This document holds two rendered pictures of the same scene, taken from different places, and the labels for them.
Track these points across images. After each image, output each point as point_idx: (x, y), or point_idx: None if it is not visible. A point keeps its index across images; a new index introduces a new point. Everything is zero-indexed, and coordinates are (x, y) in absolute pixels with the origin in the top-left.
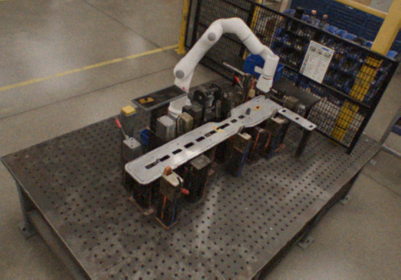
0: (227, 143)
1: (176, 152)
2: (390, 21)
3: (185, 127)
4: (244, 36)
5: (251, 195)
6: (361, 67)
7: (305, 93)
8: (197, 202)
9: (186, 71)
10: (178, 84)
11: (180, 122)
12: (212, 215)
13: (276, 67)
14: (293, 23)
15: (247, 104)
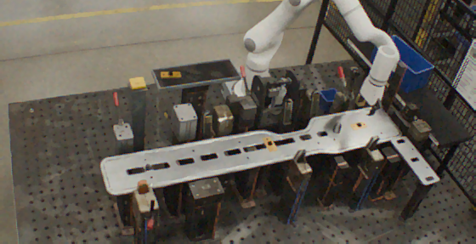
0: (286, 169)
1: (189, 161)
2: None
3: (218, 128)
4: (345, 10)
5: None
6: None
7: (452, 121)
8: (203, 242)
9: (259, 42)
10: (251, 58)
11: (207, 118)
12: None
13: (422, 67)
14: (456, 4)
15: (345, 116)
